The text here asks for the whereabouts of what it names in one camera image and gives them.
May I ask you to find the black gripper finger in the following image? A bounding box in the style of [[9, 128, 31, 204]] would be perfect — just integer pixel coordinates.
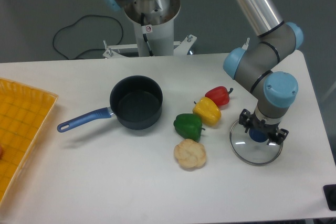
[[238, 109, 253, 133], [267, 129, 288, 145]]

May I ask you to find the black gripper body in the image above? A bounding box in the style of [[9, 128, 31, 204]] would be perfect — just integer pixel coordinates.
[[248, 113, 281, 136]]

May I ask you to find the glass lid with blue knob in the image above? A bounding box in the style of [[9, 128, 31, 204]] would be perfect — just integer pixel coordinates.
[[229, 120, 283, 166]]

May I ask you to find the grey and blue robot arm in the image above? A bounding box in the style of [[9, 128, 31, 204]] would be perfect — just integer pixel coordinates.
[[104, 0, 303, 144]]

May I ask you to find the red bell pepper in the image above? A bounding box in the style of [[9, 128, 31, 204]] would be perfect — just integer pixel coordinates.
[[205, 86, 234, 107]]

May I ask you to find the yellow bell pepper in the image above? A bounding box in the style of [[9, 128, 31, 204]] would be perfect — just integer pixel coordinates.
[[192, 97, 222, 126]]

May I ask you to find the green bell pepper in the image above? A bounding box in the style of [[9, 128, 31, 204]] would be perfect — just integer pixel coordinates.
[[173, 113, 205, 142]]

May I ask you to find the beige flower-shaped bread roll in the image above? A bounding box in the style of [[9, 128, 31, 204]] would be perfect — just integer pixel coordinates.
[[173, 138, 207, 170]]

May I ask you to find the black device at table corner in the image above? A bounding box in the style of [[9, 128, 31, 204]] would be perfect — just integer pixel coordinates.
[[323, 184, 336, 211]]

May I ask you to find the yellow plastic basket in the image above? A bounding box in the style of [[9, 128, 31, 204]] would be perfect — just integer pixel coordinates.
[[1, 78, 58, 202]]

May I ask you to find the dark saucepan with blue handle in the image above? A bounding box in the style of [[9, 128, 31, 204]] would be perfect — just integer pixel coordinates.
[[57, 75, 163, 133]]

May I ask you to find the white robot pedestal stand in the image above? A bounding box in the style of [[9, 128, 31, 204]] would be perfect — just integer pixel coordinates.
[[103, 0, 197, 58]]

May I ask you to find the black cable on floor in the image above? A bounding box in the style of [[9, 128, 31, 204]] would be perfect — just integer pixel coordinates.
[[52, 14, 124, 60]]

